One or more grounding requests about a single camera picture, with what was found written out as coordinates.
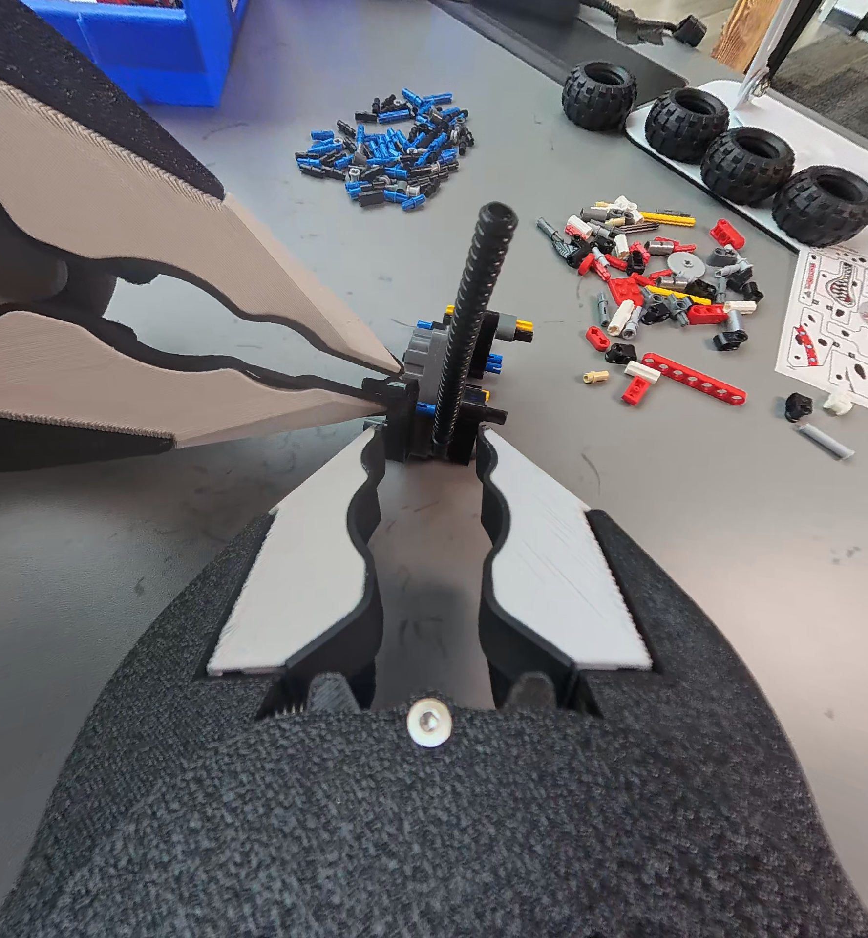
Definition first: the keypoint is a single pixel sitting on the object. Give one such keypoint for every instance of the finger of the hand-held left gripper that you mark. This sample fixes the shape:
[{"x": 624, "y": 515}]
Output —
[
  {"x": 111, "y": 388},
  {"x": 148, "y": 212}
]

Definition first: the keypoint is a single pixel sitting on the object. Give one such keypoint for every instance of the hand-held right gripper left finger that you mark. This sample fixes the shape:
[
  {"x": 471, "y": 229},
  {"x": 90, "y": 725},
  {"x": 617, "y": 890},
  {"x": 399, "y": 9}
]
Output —
[{"x": 302, "y": 586}]

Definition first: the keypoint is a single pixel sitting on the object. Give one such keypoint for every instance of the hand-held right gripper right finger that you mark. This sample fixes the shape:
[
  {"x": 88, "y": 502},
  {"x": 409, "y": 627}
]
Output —
[{"x": 558, "y": 586}]

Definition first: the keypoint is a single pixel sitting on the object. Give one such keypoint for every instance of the toy brick motor assembly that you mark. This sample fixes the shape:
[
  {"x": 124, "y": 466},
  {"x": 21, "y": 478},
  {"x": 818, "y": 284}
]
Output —
[{"x": 426, "y": 359}]

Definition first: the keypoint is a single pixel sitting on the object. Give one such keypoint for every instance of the blue plastic bin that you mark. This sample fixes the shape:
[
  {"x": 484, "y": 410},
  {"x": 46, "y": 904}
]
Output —
[{"x": 163, "y": 44}]

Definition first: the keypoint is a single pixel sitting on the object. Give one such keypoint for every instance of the tan pin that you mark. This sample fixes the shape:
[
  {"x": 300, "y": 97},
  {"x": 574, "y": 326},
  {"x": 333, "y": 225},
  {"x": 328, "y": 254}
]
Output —
[{"x": 595, "y": 377}]

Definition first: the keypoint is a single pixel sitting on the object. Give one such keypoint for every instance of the white brick connector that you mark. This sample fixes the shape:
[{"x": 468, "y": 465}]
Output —
[{"x": 645, "y": 371}]

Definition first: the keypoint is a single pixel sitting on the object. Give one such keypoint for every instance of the black brick connector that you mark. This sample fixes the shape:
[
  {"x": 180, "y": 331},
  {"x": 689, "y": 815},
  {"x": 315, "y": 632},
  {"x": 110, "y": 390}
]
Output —
[{"x": 620, "y": 353}]

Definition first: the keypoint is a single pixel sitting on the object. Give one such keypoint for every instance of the red long holed beam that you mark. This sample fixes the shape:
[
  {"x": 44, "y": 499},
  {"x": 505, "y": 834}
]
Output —
[{"x": 697, "y": 379}]

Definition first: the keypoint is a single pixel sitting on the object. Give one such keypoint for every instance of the pile of blue black pins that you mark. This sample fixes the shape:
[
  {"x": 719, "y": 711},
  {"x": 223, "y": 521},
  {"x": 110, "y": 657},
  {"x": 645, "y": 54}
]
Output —
[{"x": 390, "y": 150}]

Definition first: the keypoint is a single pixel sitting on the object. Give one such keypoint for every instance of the small red connector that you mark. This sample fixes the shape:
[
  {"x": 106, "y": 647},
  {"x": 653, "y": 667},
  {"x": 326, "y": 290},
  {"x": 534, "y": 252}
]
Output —
[{"x": 598, "y": 337}]

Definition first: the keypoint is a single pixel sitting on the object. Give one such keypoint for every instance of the small black joint piece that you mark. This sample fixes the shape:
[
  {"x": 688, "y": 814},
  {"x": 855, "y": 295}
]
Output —
[{"x": 798, "y": 407}]

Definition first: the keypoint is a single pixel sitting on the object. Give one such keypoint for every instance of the light grey axle pin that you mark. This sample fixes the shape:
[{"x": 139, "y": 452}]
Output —
[{"x": 823, "y": 440}]

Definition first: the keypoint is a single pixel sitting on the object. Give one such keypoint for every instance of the pile of mixed brick pieces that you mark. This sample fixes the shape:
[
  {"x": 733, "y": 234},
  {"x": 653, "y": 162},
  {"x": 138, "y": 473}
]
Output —
[{"x": 661, "y": 271}]

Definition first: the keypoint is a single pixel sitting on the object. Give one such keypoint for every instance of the small white joint piece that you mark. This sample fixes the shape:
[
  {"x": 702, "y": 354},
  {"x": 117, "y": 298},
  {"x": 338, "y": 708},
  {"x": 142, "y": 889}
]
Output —
[{"x": 838, "y": 403}]

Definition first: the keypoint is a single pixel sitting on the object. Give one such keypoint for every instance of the sticker sheet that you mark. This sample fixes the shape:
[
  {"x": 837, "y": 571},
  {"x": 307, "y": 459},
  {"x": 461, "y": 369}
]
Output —
[{"x": 844, "y": 337}]

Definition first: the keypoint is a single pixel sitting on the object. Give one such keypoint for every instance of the black knobby toy tire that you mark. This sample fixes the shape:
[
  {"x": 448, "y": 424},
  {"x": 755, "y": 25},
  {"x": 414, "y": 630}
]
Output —
[
  {"x": 595, "y": 99},
  {"x": 686, "y": 128},
  {"x": 826, "y": 209},
  {"x": 745, "y": 168}
]

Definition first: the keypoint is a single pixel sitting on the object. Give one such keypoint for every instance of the wooden panel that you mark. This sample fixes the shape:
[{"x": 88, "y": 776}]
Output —
[{"x": 741, "y": 29}]

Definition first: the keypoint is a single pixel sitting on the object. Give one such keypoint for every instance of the black and clear stand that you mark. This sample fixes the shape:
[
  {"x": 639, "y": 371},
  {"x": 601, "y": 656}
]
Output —
[{"x": 789, "y": 36}]

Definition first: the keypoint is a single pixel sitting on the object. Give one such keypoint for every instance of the white flat base plate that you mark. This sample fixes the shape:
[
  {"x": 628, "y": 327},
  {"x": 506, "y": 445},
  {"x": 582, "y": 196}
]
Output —
[{"x": 829, "y": 139}]

